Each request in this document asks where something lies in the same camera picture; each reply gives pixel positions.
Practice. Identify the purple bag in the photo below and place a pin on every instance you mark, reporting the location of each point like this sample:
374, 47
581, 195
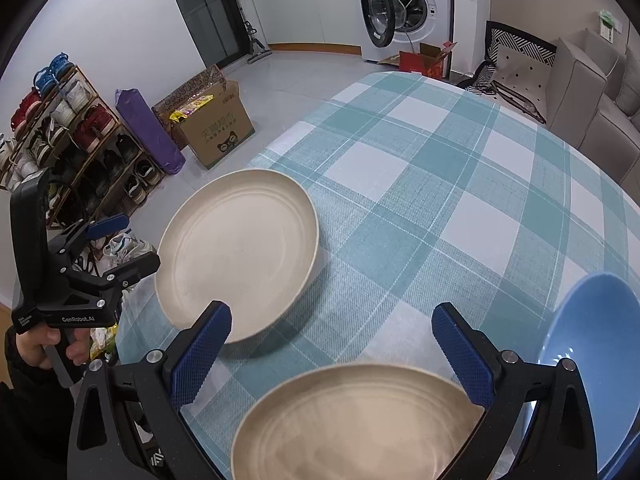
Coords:
145, 130

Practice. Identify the beige round plate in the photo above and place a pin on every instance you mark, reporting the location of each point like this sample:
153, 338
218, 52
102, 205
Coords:
350, 430
240, 250

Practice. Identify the red cardboard box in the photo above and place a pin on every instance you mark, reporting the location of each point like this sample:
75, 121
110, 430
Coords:
425, 62

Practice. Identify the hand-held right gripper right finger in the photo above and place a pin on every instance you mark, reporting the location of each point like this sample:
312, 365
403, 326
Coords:
465, 360

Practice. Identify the person's left hand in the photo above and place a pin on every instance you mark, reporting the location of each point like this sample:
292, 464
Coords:
30, 345

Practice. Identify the brown cardboard box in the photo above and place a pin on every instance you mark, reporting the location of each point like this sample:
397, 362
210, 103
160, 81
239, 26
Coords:
220, 130

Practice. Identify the patterned brown box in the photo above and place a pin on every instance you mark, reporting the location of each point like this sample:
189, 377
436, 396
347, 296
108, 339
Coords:
200, 82

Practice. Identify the stick vacuum cleaner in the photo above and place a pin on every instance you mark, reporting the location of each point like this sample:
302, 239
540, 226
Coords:
260, 52

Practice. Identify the wooden shoe rack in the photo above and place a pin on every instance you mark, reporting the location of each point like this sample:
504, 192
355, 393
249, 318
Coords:
114, 119

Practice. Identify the teal checked tablecloth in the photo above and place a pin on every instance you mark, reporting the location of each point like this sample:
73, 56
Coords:
425, 200

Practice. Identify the blue bowl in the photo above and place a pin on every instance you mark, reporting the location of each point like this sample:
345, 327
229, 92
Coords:
595, 330

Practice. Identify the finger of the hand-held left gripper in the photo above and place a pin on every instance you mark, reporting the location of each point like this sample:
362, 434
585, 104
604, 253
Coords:
140, 267
107, 225

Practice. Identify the person's left forearm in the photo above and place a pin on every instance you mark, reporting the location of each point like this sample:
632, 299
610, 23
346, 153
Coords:
30, 425

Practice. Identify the grey sofa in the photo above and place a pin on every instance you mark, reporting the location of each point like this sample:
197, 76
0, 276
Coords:
580, 90

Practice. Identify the grey cushion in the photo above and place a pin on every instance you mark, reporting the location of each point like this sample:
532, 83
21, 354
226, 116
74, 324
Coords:
629, 85

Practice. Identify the white washing machine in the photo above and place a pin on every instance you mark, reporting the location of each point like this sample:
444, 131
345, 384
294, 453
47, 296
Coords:
440, 15

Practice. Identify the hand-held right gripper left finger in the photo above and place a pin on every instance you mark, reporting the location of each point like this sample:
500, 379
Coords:
200, 355

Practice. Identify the white wall panel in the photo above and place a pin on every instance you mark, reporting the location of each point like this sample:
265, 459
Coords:
607, 27

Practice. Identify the yellow snack packets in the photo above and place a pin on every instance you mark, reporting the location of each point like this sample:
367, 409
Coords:
195, 105

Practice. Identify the dark glass door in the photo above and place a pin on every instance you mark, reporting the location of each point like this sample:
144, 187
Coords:
205, 10

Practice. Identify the white lower kitchen cabinets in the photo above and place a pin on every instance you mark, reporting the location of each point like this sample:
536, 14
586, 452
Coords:
300, 5

